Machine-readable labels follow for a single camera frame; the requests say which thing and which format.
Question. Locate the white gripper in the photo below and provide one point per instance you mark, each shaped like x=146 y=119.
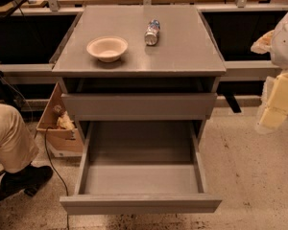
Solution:
x=286 y=43

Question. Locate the person leg beige trousers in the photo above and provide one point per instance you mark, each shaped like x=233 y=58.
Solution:
x=17 y=145

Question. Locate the black shoe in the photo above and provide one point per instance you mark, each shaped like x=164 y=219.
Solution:
x=29 y=180

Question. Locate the grey top drawer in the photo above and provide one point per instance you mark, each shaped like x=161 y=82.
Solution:
x=139 y=99

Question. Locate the white paper bowl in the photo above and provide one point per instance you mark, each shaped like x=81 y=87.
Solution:
x=107 y=48

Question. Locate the grey drawer cabinet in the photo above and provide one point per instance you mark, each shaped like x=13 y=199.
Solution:
x=184 y=48

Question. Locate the silver soda can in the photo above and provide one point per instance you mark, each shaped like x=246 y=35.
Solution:
x=152 y=32

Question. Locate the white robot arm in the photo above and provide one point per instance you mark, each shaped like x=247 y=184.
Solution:
x=275 y=42

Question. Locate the grey metal rail frame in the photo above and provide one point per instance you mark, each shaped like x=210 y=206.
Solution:
x=223 y=21

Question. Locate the grey drawer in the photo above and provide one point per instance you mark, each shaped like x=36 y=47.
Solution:
x=141 y=168
x=139 y=99

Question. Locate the wooden box with toys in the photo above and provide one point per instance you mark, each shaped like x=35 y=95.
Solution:
x=61 y=141

